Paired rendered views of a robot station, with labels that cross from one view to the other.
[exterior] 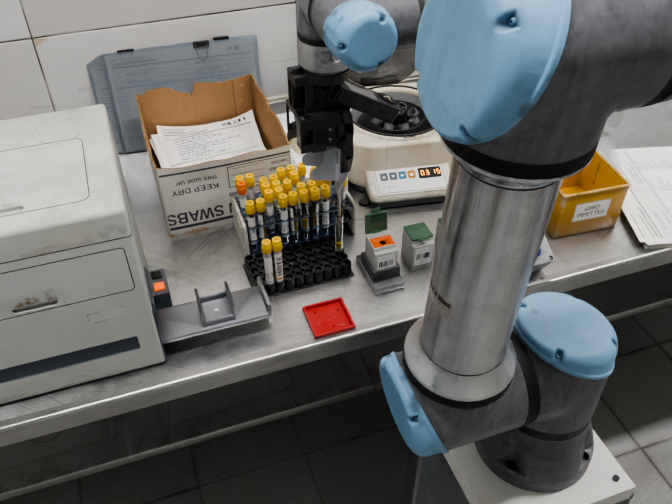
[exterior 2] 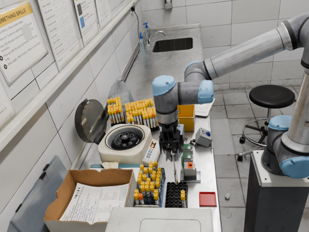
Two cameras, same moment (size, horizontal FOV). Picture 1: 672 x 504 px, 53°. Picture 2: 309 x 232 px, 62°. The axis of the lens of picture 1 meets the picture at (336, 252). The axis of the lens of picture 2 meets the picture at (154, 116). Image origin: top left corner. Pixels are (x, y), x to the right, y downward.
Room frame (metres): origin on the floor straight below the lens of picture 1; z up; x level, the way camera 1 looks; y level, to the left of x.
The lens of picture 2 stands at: (0.52, 0.68, 1.75)
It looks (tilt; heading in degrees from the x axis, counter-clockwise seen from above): 33 degrees down; 301
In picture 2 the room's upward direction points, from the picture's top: 9 degrees counter-clockwise
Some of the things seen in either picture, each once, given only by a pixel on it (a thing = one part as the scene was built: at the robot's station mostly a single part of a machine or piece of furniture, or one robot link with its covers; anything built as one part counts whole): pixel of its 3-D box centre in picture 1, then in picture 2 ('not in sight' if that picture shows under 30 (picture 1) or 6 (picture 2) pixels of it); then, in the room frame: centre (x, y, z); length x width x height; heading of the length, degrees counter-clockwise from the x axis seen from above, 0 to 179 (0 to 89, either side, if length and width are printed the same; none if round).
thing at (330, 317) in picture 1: (328, 317); (207, 199); (0.74, 0.01, 0.88); 0.07 x 0.07 x 0.01; 19
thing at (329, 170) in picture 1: (328, 171); (177, 155); (0.85, 0.01, 1.08); 0.06 x 0.03 x 0.09; 110
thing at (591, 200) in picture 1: (572, 191); (183, 118); (1.01, -0.44, 0.93); 0.13 x 0.13 x 0.10; 15
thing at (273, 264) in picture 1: (296, 246); (175, 192); (0.85, 0.07, 0.93); 0.17 x 0.09 x 0.11; 110
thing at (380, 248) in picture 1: (380, 254); (189, 170); (0.84, -0.08, 0.92); 0.05 x 0.04 x 0.06; 19
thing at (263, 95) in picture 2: not in sight; (265, 125); (0.63, -1.32, 0.33); 0.52 x 0.51 x 0.65; 132
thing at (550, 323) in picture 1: (551, 359); (284, 133); (0.50, -0.25, 1.07); 0.13 x 0.12 x 0.14; 109
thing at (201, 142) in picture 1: (213, 150); (96, 205); (1.11, 0.24, 0.95); 0.29 x 0.25 x 0.15; 19
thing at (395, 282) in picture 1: (380, 266); (190, 175); (0.84, -0.08, 0.89); 0.09 x 0.05 x 0.04; 19
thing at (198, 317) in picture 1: (201, 311); not in sight; (0.71, 0.21, 0.92); 0.21 x 0.07 x 0.05; 109
